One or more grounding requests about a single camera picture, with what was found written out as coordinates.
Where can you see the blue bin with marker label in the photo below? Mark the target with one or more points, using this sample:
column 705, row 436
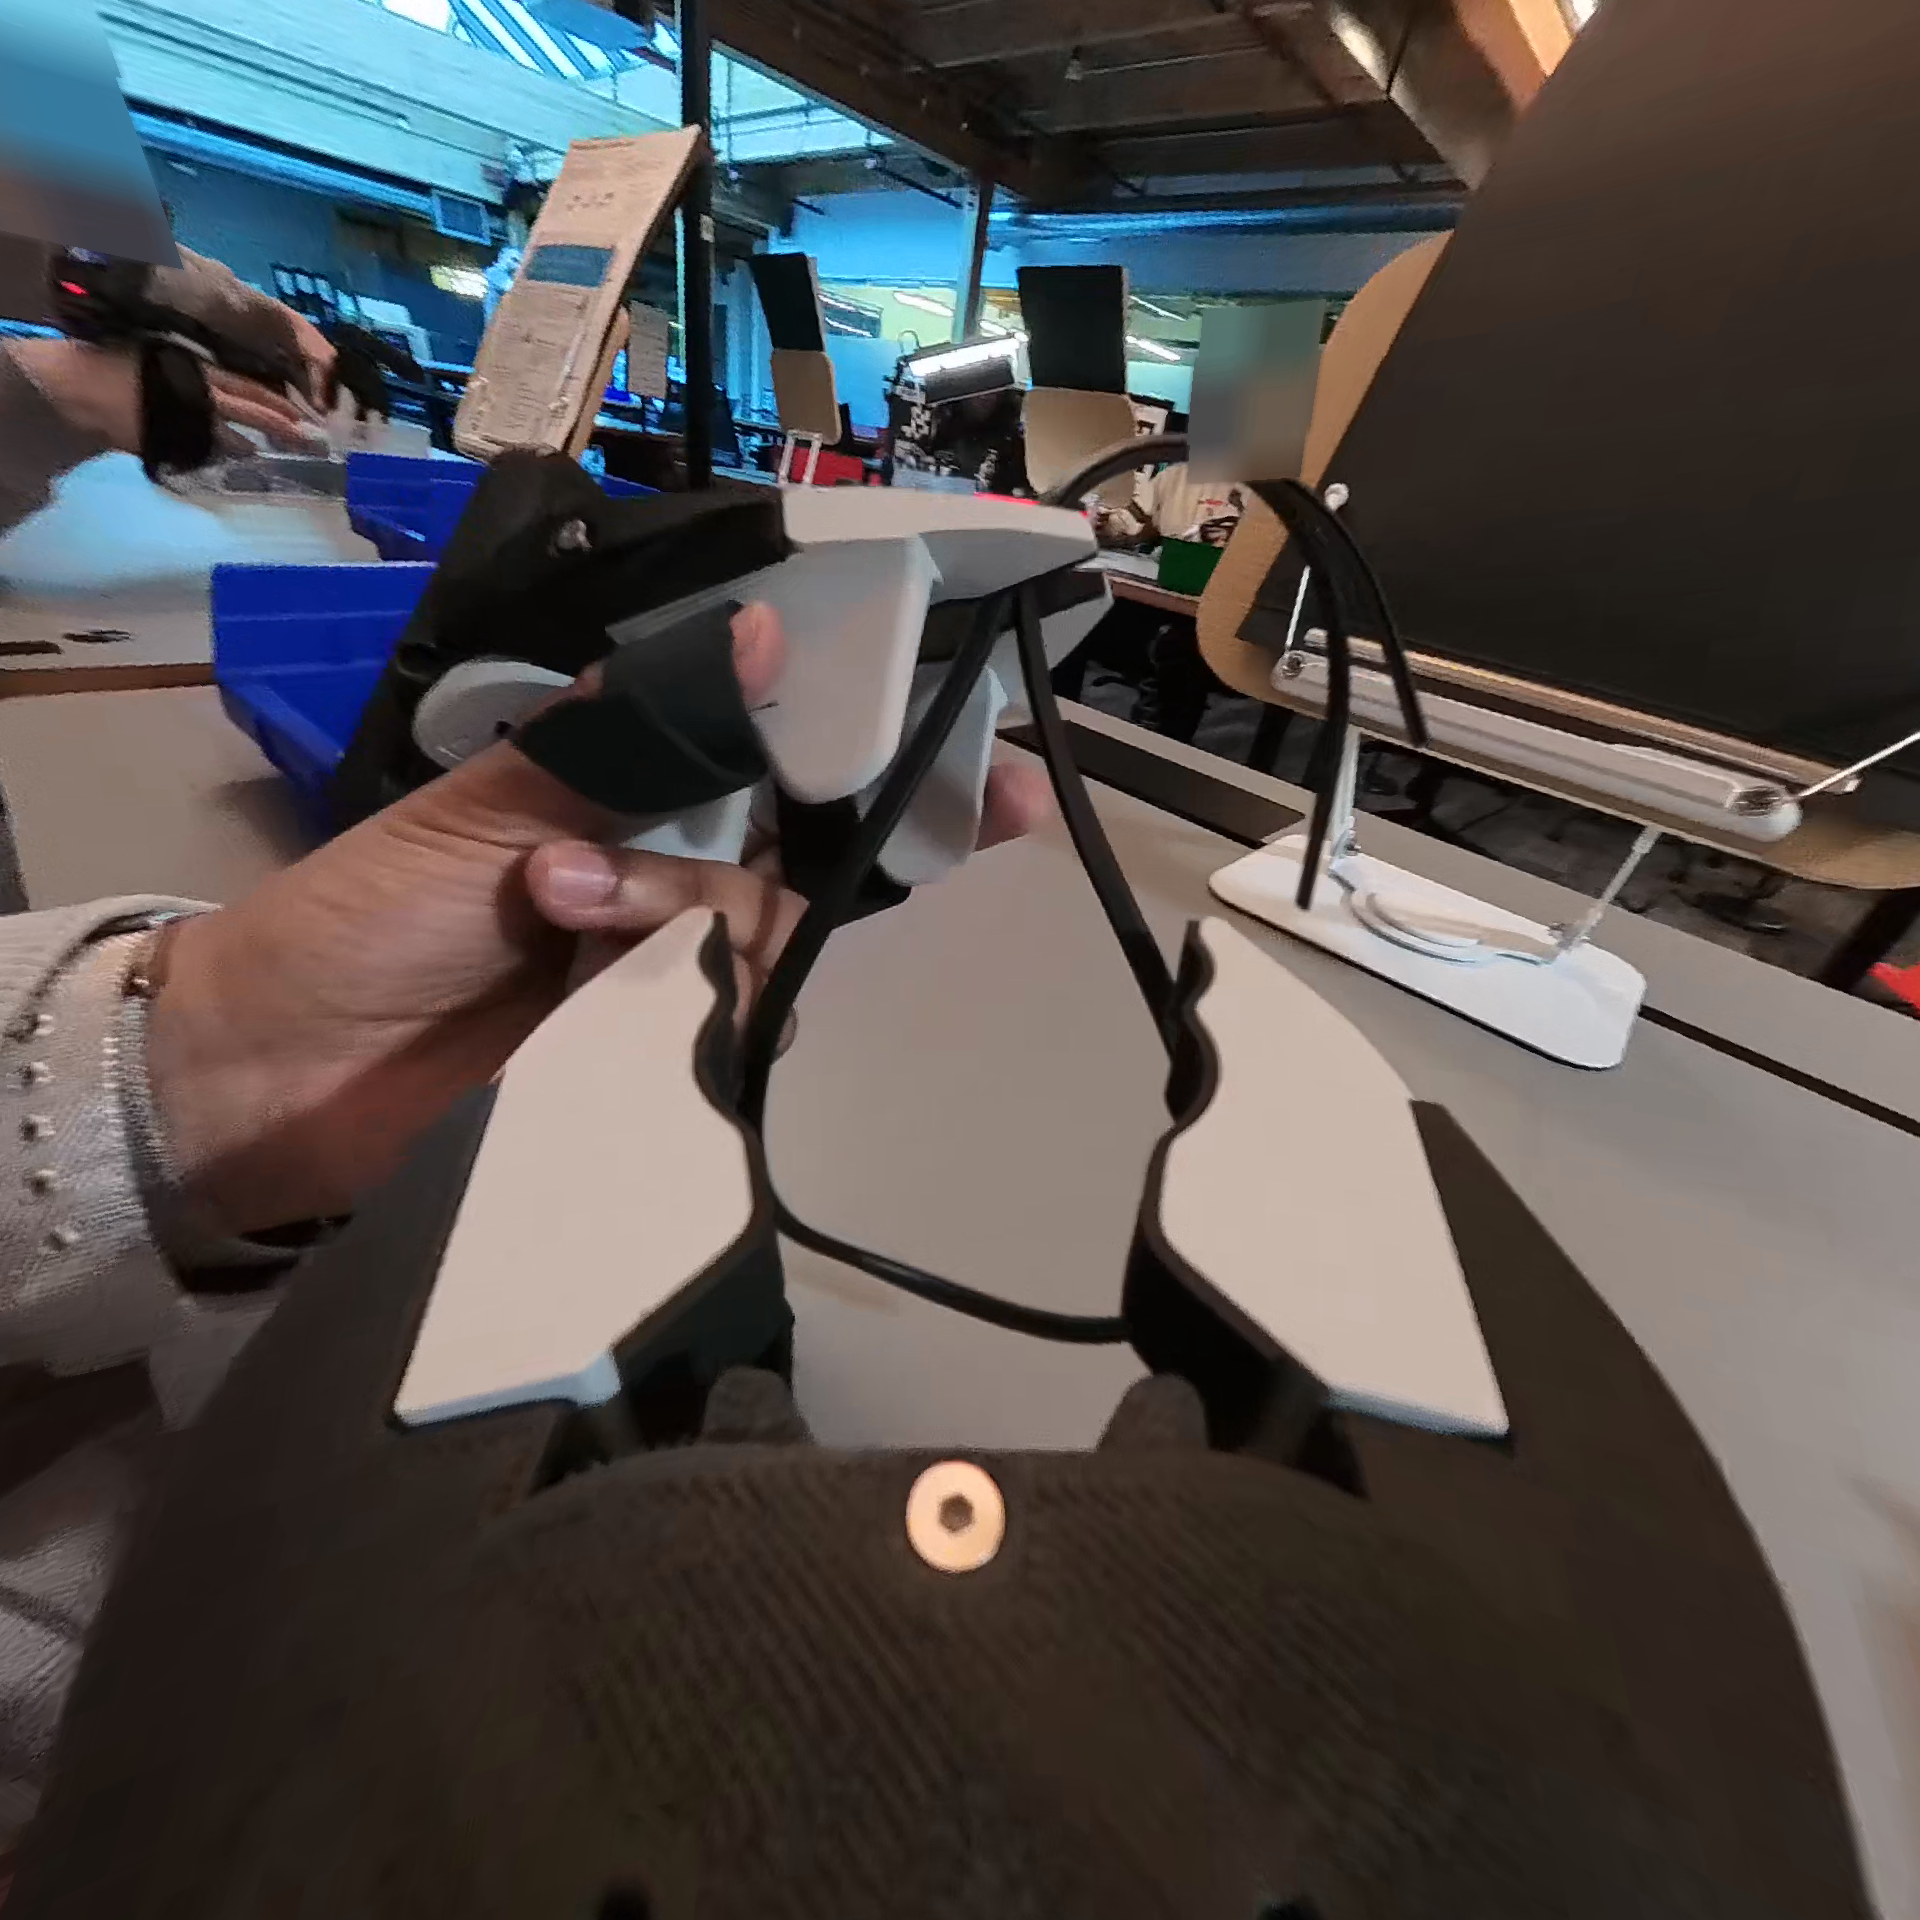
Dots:
column 300, row 644

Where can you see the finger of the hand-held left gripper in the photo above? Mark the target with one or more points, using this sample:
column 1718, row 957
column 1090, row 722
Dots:
column 1049, row 622
column 960, row 538

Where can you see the green plastic bin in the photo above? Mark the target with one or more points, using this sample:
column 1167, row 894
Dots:
column 1190, row 566

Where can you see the person's left forearm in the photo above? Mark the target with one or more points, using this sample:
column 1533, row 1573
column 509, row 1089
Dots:
column 76, row 1141

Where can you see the person's left hand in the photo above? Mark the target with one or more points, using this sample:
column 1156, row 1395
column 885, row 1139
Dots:
column 345, row 989

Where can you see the black white marker sign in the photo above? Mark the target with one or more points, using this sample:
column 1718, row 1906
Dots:
column 945, row 427

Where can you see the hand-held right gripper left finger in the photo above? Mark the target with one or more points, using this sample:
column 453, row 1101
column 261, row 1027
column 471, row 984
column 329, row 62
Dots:
column 599, row 1200

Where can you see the tall cardboard sheet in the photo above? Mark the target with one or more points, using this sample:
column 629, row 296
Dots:
column 569, row 299

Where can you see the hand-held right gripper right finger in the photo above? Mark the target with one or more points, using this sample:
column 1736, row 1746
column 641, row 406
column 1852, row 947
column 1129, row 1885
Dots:
column 1320, row 1214

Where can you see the plain blue plastic bin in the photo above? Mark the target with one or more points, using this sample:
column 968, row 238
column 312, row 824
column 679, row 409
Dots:
column 406, row 502

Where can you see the black metal pole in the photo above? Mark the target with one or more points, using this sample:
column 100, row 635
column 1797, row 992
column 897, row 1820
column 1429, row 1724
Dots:
column 697, row 225

